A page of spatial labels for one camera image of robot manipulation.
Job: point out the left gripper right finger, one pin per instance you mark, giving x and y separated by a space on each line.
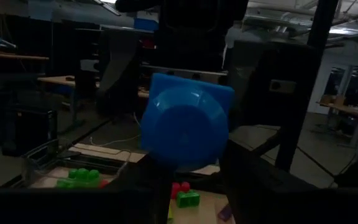
291 205

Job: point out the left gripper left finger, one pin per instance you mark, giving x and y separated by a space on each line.
89 208

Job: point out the red studded block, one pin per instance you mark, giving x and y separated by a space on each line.
103 184
180 187

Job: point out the green studded block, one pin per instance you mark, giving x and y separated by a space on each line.
82 174
73 183
187 199

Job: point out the yellow block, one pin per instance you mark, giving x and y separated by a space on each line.
170 213

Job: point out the blue rounded block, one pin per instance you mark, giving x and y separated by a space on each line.
185 124

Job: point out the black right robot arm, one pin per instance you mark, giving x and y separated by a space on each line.
197 31

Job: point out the clear plastic bin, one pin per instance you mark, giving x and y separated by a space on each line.
42 161

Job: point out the black computer tower cart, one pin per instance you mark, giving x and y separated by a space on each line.
30 130

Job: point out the black equipment cabinet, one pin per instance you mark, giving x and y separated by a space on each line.
259 93

